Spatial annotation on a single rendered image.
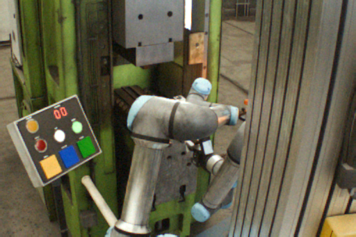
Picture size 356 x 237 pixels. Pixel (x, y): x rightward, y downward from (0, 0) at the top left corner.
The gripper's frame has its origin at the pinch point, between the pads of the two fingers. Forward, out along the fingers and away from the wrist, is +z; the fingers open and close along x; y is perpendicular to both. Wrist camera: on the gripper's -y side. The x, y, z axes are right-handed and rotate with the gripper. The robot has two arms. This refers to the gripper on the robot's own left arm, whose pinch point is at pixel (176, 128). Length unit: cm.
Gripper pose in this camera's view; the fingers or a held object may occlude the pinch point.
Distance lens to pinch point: 188.4
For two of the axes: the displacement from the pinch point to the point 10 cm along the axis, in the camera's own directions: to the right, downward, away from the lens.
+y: 3.9, 7.8, -4.9
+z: -2.2, 6.0, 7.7
